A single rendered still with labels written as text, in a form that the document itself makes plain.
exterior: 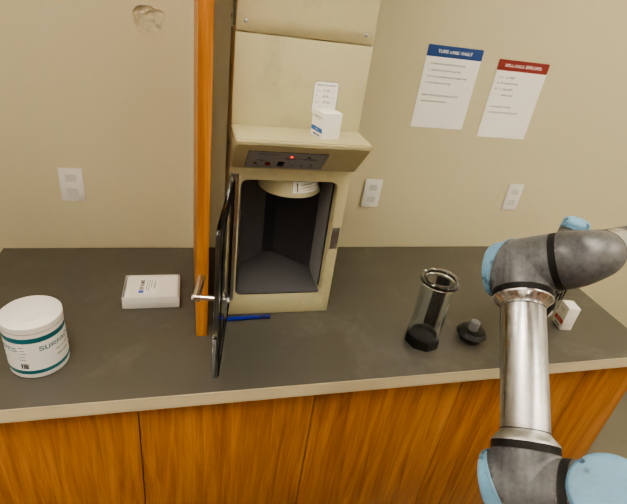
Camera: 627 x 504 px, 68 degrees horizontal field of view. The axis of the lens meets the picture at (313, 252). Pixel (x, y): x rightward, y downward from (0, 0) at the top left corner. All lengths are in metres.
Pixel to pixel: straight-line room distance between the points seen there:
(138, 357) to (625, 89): 1.98
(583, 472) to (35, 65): 1.60
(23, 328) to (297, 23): 0.90
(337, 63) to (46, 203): 1.06
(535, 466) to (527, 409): 0.09
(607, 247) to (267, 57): 0.80
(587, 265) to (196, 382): 0.89
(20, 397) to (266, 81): 0.90
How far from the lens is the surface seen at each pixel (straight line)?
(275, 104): 1.16
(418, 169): 1.86
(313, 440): 1.46
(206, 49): 1.04
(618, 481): 0.88
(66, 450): 1.39
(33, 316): 1.24
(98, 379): 1.27
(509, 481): 0.92
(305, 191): 1.28
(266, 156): 1.12
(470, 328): 1.51
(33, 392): 1.28
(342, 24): 1.17
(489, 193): 2.07
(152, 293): 1.45
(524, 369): 0.96
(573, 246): 1.00
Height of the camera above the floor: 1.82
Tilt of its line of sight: 30 degrees down
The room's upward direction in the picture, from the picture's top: 8 degrees clockwise
